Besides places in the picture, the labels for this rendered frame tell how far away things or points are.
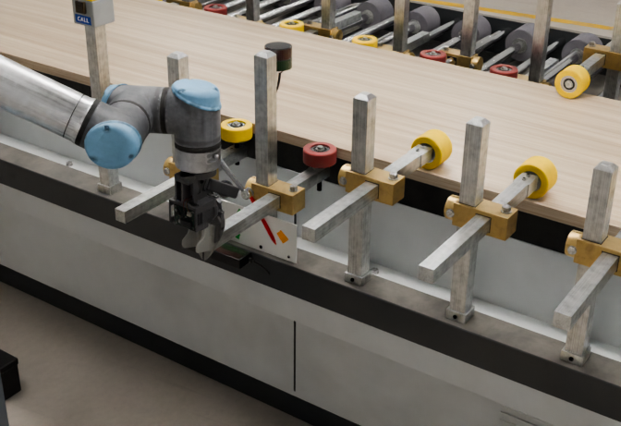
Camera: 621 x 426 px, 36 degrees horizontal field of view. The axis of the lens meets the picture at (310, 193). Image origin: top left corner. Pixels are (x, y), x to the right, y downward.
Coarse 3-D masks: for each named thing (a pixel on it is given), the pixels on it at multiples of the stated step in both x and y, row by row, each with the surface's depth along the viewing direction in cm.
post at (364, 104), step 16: (368, 96) 194; (368, 112) 194; (352, 128) 198; (368, 128) 196; (352, 144) 199; (368, 144) 198; (352, 160) 201; (368, 160) 200; (368, 208) 206; (352, 224) 207; (368, 224) 208; (352, 240) 209; (368, 240) 210; (352, 256) 210; (368, 256) 212; (352, 272) 212
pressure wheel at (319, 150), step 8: (312, 144) 229; (320, 144) 229; (328, 144) 229; (304, 152) 226; (312, 152) 225; (320, 152) 225; (328, 152) 225; (336, 152) 227; (304, 160) 227; (312, 160) 225; (320, 160) 224; (328, 160) 225; (320, 184) 231
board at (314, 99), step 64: (0, 0) 339; (64, 0) 339; (128, 0) 340; (64, 64) 280; (128, 64) 280; (192, 64) 281; (320, 64) 282; (384, 64) 283; (448, 64) 283; (320, 128) 239; (384, 128) 240; (448, 128) 240; (512, 128) 240; (576, 128) 241; (576, 192) 209
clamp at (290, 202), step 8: (248, 184) 220; (256, 184) 218; (272, 184) 218; (280, 184) 218; (288, 184) 218; (256, 192) 219; (264, 192) 217; (272, 192) 216; (280, 192) 215; (288, 192) 214; (296, 192) 214; (304, 192) 217; (256, 200) 220; (280, 200) 215; (288, 200) 214; (296, 200) 215; (304, 200) 218; (280, 208) 216; (288, 208) 215; (296, 208) 216
